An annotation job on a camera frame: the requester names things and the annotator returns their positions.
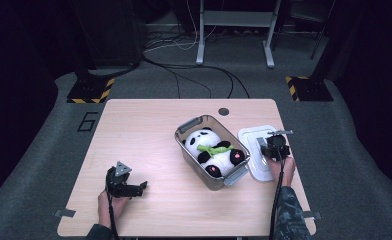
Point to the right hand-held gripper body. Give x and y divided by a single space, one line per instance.
279 145

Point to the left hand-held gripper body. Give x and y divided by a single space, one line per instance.
117 183

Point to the white storage box lid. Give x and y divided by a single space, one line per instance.
255 160

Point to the panda plush toy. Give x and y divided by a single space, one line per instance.
214 151

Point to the clear brown storage box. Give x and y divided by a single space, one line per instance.
214 181

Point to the person's right hand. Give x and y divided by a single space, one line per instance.
282 171

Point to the person's left hand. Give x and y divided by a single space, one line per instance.
112 208

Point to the round table grommet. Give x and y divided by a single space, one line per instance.
223 111

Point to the grey tape strip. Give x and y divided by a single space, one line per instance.
64 213
314 215

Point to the black yellow striped stand base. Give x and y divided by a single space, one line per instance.
90 91
312 89

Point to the black cabinet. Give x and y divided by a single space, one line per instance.
114 33

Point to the white metal stand frame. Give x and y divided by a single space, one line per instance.
237 18

